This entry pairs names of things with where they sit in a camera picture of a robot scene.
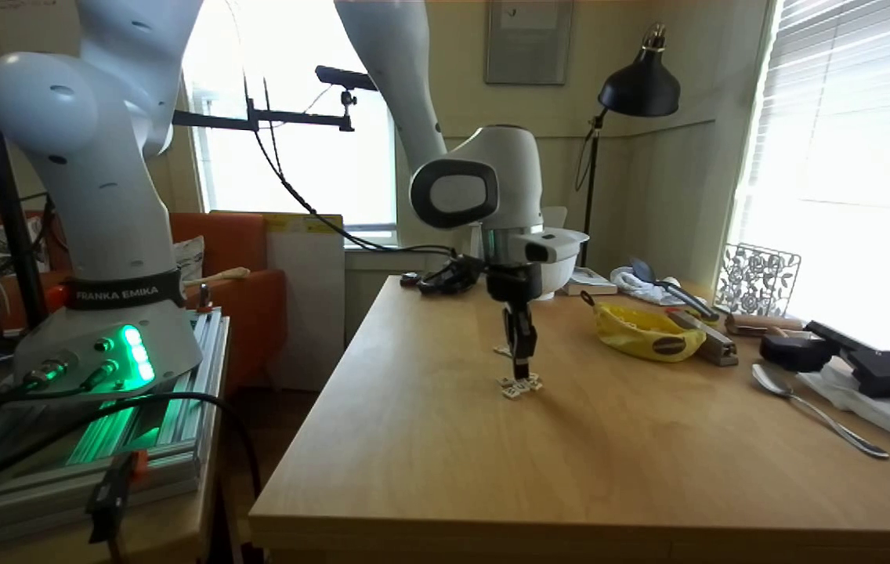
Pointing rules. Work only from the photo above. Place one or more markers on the white letter C tile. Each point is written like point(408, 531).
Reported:
point(502, 353)

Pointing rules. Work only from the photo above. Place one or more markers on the black external camera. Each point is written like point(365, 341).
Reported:
point(347, 75)

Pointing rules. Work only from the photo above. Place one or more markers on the yellow plastic bag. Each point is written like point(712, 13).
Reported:
point(651, 332)

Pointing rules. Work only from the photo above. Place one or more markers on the white tray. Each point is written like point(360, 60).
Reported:
point(886, 412)

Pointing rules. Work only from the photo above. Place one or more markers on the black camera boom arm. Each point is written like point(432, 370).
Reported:
point(267, 117)

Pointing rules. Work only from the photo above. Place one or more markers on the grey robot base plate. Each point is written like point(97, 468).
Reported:
point(102, 348)

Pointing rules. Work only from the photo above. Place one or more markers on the black and orange clamp box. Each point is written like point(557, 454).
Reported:
point(113, 496)

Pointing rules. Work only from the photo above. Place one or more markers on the metal spoon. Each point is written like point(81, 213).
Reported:
point(816, 412)

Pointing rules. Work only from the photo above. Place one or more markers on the black desk lamp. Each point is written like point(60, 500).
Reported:
point(637, 88)

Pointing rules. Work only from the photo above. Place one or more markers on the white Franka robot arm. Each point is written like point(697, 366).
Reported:
point(102, 176)

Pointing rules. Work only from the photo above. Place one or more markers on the grey wall frame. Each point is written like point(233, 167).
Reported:
point(527, 42)

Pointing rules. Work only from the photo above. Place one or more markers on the orange cardboard box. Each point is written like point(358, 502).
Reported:
point(243, 293)

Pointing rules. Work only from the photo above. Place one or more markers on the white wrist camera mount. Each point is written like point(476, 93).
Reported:
point(542, 249)

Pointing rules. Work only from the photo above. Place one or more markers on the white window blinds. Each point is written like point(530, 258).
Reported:
point(853, 159)

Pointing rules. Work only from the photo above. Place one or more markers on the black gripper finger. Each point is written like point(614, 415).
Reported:
point(512, 341)
point(527, 347)

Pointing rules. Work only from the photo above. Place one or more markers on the aluminium frame stand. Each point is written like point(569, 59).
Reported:
point(80, 449)

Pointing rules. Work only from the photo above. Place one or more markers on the black remote control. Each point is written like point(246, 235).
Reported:
point(449, 280)

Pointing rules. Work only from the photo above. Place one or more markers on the black bar tool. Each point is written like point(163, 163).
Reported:
point(834, 338)

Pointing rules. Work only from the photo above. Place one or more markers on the blue and white clutter pile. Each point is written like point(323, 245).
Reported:
point(653, 283)

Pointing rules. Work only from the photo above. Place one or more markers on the white board panel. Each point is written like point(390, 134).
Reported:
point(306, 298)

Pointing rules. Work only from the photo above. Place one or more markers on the white plastic bowl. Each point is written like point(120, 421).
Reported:
point(569, 278)

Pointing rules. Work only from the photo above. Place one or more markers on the white letter F tile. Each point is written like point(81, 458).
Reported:
point(512, 393)

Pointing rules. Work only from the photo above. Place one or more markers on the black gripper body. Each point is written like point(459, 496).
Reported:
point(512, 283)

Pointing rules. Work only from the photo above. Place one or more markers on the small black object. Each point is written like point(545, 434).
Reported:
point(408, 280)

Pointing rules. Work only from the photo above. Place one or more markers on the white paper stack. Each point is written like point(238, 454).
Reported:
point(594, 283)

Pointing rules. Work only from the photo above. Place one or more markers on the white patterned holder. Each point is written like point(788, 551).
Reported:
point(760, 280)

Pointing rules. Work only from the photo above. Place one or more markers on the white letter I tile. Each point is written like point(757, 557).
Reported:
point(538, 387)

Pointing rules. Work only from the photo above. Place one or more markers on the black tape roll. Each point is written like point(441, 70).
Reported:
point(793, 353)

